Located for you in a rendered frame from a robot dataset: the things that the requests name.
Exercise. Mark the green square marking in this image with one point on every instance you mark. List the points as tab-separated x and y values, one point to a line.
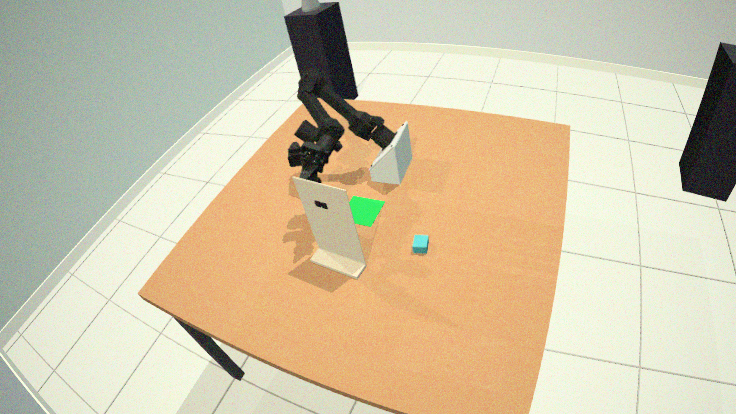
365	210

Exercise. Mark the beige panel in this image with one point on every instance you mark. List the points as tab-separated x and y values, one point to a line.
329	213

